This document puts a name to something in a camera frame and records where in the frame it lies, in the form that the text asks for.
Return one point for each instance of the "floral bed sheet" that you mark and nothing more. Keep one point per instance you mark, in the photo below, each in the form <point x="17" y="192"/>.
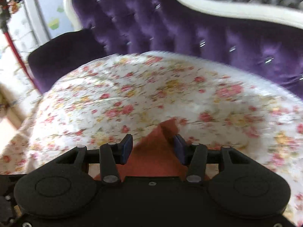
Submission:
<point x="210" y="103"/>

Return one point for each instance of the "rust red pants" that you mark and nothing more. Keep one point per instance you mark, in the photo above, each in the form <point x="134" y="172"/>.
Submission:
<point x="154" y="156"/>

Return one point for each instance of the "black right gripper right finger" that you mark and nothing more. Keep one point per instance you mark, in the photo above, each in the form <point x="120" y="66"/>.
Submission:
<point x="242" y="185"/>

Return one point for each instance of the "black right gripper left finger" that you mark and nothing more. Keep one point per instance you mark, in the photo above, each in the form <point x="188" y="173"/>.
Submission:
<point x="63" y="185"/>

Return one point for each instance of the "dark purple bedside stool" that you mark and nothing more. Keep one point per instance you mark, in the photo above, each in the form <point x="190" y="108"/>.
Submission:
<point x="61" y="55"/>

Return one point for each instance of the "purple tufted headboard white frame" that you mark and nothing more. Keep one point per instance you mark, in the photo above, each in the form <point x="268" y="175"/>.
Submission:
<point x="271" y="50"/>

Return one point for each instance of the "red pole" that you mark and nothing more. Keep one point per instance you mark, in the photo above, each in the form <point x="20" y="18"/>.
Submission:
<point x="17" y="56"/>

